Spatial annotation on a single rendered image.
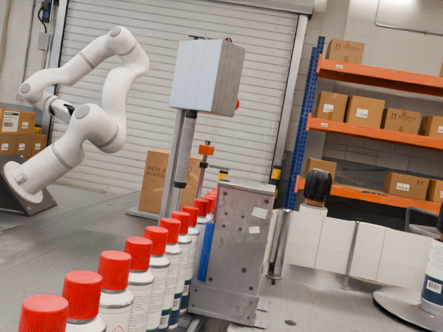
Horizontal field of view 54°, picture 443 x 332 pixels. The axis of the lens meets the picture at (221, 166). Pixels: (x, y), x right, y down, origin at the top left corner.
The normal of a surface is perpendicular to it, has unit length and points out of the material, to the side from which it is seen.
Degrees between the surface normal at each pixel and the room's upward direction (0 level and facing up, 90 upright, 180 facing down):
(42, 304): 3
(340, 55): 91
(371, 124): 91
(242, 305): 90
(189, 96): 90
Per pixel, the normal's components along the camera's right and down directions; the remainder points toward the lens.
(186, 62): -0.67, -0.07
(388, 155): -0.08, 0.05
